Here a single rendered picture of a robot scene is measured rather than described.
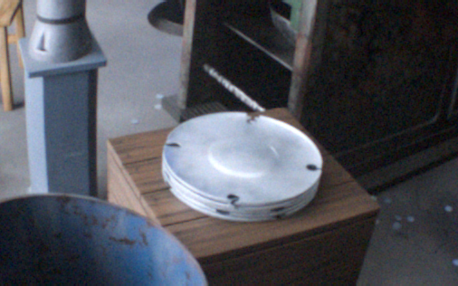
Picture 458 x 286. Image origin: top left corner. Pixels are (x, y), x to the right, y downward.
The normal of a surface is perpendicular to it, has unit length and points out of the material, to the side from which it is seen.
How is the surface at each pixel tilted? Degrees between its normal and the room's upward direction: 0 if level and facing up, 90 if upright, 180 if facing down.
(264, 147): 0
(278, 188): 0
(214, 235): 0
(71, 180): 90
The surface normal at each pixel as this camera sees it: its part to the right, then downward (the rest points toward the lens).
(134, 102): 0.10, -0.84
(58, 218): 0.15, 0.51
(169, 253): -0.73, 0.27
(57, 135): 0.38, 0.53
